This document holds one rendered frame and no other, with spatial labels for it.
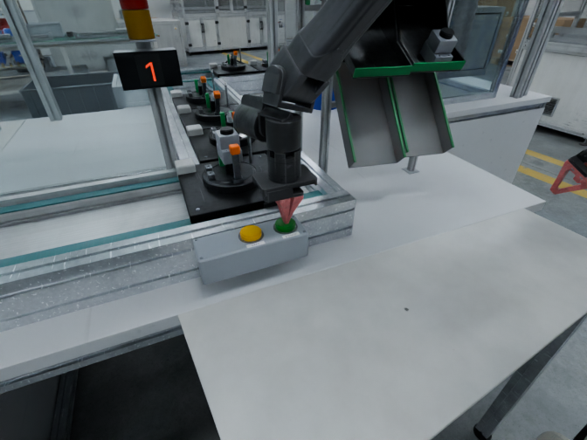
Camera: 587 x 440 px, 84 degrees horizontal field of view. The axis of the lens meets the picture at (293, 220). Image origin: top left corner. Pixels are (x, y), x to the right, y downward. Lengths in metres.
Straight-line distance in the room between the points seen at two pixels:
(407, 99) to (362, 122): 0.16
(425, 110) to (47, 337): 0.97
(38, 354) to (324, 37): 0.65
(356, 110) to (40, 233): 0.77
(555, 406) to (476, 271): 1.09
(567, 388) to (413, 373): 1.34
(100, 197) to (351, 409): 0.70
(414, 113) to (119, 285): 0.81
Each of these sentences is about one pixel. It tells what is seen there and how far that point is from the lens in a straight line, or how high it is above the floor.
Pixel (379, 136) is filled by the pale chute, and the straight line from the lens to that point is 0.87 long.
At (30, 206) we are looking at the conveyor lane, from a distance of 0.93.
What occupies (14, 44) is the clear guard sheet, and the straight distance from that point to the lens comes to 0.87.
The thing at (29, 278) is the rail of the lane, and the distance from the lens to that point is 0.68.
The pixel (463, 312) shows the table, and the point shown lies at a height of 0.86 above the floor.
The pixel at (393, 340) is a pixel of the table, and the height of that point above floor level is 0.86.
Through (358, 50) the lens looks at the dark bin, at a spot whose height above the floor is 1.23.
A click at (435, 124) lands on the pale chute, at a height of 1.05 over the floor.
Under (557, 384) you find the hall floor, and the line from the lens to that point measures 1.87.
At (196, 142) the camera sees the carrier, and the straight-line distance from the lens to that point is 1.03.
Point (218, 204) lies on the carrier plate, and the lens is 0.70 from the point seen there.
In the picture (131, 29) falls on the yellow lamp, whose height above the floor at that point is 1.28.
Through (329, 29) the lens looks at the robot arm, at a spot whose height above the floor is 1.30.
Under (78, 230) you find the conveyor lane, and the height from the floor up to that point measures 0.92.
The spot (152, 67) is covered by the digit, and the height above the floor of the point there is 1.21.
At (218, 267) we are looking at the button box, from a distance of 0.60.
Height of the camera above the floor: 1.34
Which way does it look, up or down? 35 degrees down
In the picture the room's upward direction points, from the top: straight up
